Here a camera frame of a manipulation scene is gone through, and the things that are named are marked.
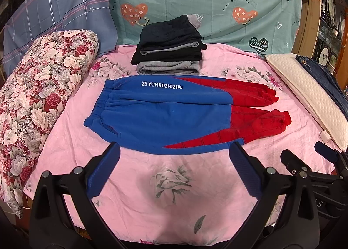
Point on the cream quilted pillow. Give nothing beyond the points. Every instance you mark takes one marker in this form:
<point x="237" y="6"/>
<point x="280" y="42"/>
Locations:
<point x="312" y="96"/>

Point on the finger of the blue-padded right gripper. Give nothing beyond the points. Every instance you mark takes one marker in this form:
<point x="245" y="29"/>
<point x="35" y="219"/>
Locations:
<point x="294" y="164"/>
<point x="339" y="159"/>

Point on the blue and red pants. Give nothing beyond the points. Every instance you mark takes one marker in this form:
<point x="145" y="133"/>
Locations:
<point x="184" y="115"/>

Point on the white charger adapter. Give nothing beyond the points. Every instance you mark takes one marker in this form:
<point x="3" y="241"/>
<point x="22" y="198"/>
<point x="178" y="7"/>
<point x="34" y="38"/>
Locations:
<point x="325" y="137"/>

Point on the black folded pants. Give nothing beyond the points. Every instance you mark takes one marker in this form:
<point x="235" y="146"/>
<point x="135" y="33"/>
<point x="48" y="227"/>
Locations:
<point x="190" y="54"/>
<point x="180" y="32"/>

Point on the dark blue denim jeans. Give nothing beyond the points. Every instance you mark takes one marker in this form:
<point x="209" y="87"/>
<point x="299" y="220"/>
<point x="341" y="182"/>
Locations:
<point x="326" y="80"/>

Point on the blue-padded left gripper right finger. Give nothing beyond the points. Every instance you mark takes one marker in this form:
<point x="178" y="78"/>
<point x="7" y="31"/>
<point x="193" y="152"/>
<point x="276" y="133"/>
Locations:
<point x="298" y="223"/>

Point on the teal heart-print pillow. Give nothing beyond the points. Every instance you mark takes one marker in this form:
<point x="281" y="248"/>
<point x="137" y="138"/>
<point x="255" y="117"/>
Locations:
<point x="259" y="26"/>

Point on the display shelf with ornaments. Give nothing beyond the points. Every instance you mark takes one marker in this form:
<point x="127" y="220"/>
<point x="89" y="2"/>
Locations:
<point x="329" y="43"/>

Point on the grey folded pants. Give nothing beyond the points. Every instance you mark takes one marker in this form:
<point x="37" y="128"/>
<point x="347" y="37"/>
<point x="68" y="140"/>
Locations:
<point x="169" y="68"/>

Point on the blue plaid pillow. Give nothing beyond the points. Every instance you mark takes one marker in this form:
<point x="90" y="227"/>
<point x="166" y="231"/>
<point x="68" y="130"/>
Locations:
<point x="35" y="18"/>

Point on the red floral folded quilt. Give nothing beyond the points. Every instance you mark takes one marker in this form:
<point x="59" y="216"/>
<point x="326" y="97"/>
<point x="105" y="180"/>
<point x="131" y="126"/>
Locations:
<point x="32" y="99"/>

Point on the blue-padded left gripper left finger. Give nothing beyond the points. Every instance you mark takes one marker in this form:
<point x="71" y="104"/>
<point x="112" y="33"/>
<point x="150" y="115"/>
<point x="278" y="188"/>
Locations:
<point x="51" y="225"/>

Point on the wooden headboard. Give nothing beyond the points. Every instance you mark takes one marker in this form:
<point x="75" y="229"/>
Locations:
<point x="308" y="31"/>

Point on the black folded pants top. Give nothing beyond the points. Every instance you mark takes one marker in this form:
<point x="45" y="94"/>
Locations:
<point x="180" y="32"/>

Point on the pink floral bed sheet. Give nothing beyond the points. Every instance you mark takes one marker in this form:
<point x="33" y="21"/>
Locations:
<point x="196" y="199"/>

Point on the black folded pants middle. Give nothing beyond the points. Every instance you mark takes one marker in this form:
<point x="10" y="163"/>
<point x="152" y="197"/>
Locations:
<point x="190" y="54"/>

